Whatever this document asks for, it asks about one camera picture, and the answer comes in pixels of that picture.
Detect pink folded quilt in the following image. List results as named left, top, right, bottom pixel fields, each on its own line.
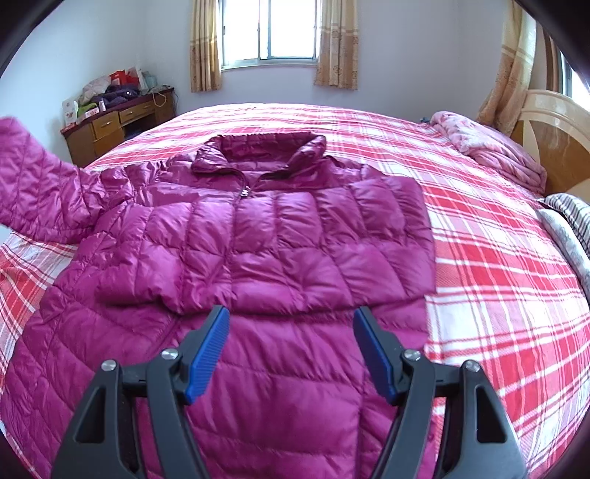
left=428, top=111, right=549, bottom=194

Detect pale pink cloth bundle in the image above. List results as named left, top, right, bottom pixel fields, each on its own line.
left=78, top=77, right=111, bottom=105

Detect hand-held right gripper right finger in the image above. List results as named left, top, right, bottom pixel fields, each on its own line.
left=353, top=306, right=528, bottom=479

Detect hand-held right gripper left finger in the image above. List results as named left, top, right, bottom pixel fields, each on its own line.
left=51, top=305, right=231, bottom=479

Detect striped pillow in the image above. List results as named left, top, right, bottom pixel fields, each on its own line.
left=543, top=193, right=590, bottom=259

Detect narrow window by headboard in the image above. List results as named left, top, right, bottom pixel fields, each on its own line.
left=548, top=41, right=588, bottom=99

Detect wooden cream headboard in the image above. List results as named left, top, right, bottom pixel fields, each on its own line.
left=509, top=88, right=590, bottom=199

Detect wooden desk with drawers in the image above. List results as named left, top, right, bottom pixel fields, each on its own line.
left=61, top=87, right=178, bottom=169

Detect bed with red plaid sheet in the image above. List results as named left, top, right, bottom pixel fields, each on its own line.
left=0, top=102, right=590, bottom=479

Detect grey floral pillow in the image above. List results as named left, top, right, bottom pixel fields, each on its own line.
left=538, top=209, right=590, bottom=277

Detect red paper bag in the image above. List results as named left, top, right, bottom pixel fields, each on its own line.
left=109, top=69, right=139, bottom=88

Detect wide sliding window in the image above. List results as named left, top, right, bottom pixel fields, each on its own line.
left=220, top=0, right=321, bottom=70

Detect beige patterned curtain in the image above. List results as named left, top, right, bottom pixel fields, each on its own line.
left=189, top=0, right=223, bottom=93
left=477, top=4, right=538, bottom=136
left=314, top=0, right=359, bottom=90

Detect dark purple clothes pile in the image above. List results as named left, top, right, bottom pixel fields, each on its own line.
left=92, top=87, right=141, bottom=110

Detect magenta puffer jacket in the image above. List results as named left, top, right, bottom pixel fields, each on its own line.
left=0, top=116, right=438, bottom=479

